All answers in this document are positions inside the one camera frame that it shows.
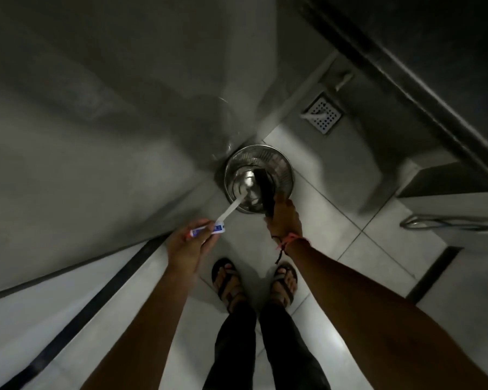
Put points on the person's right hand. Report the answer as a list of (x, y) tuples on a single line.
[(285, 225)]

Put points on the person's left hand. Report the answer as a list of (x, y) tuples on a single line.
[(185, 251)]

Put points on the person's left thumb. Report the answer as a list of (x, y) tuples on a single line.
[(207, 242)]

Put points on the person's right thumb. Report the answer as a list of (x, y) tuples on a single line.
[(269, 224)]

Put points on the white and blue toothpaste tube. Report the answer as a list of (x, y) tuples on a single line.
[(227, 217)]

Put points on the black bin lid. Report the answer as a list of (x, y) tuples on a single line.
[(265, 188)]

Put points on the person's left forearm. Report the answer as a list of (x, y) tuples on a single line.
[(146, 328)]

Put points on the person's right forearm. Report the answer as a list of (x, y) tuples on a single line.
[(374, 316)]

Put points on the orange thread wristband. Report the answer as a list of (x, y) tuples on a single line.
[(289, 240)]

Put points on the round steel waste bin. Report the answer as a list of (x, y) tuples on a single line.
[(244, 174)]

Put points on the white pipe stub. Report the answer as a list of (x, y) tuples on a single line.
[(345, 81), (313, 116)]

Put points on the square metal floor drain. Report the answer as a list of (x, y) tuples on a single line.
[(323, 113)]

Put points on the black trousers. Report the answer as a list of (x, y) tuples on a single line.
[(268, 353)]

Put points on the chrome metal rail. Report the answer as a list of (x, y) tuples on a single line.
[(451, 223)]

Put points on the dark metal door frame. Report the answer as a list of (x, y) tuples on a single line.
[(410, 77)]

